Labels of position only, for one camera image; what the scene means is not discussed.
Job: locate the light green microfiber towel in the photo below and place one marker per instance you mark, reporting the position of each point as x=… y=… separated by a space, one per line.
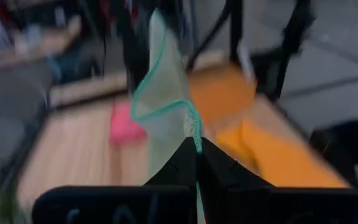
x=163 y=93

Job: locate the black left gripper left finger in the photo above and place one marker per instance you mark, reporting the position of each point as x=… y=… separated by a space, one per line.
x=120 y=205

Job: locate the orange microfiber towel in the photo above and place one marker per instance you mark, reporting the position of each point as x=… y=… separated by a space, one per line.
x=275 y=155

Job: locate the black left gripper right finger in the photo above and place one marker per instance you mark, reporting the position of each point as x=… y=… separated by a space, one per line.
x=275 y=205

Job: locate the pink microfiber towel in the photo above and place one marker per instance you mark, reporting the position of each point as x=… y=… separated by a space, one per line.
x=124 y=124

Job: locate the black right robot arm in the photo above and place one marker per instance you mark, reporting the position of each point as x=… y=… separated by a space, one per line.
x=135 y=46

